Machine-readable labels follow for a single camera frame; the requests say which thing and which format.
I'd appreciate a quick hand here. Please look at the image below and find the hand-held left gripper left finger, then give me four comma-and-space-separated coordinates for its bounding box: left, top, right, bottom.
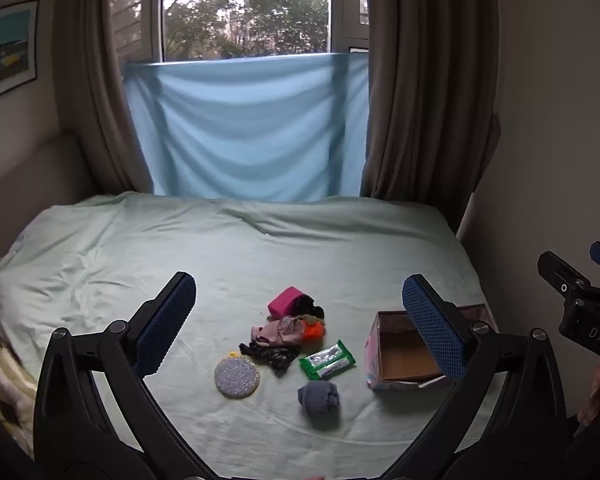
32, 271, 216, 480

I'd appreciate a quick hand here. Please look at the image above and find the framed wall poster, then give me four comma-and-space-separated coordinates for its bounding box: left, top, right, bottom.
0, 0, 40, 107

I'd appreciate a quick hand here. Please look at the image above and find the brown curtain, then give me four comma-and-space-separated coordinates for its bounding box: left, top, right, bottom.
360, 0, 502, 206
55, 0, 156, 196

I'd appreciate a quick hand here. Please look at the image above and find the orange knitted toy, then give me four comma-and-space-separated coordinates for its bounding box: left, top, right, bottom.
300, 312, 327, 343

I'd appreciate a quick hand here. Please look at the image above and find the round glitter coaster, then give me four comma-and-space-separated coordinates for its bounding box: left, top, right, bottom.
214, 352, 257, 399

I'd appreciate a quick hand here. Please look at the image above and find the black patterned cloth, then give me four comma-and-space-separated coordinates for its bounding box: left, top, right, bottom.
239, 341, 302, 377

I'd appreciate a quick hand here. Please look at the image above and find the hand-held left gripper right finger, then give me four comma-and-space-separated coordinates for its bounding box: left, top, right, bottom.
380, 274, 571, 480

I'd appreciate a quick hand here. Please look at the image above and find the cardboard box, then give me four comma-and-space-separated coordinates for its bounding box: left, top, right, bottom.
365, 304, 498, 392

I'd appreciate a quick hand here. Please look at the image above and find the window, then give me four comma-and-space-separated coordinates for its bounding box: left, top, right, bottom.
109, 0, 371, 64

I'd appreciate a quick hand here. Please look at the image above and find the light blue hanging cloth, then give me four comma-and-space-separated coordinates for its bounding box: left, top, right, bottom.
124, 52, 370, 201

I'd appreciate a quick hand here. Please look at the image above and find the beige upholstered panel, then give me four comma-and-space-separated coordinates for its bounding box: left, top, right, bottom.
0, 132, 88, 271

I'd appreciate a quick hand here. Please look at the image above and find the green tissue packet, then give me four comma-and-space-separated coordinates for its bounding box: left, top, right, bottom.
298, 340, 356, 381

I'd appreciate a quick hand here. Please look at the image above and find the pink cap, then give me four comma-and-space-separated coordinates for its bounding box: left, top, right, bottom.
251, 315, 306, 348

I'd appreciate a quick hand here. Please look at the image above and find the blue grey sock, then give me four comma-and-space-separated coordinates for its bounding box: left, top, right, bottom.
298, 381, 341, 431

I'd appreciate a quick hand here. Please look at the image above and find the black sock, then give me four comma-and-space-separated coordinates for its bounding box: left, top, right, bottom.
292, 294, 326, 321

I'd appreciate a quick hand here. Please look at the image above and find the magenta pouch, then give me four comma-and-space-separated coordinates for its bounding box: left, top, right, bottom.
268, 286, 306, 320

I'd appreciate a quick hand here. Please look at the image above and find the yellow white folded quilt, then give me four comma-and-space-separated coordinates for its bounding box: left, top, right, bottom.
0, 342, 38, 458

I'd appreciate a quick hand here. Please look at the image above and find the person's right hand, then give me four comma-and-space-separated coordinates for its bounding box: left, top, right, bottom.
577, 362, 600, 427

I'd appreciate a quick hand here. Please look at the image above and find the bed with pale green sheet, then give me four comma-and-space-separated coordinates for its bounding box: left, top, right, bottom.
0, 191, 487, 480

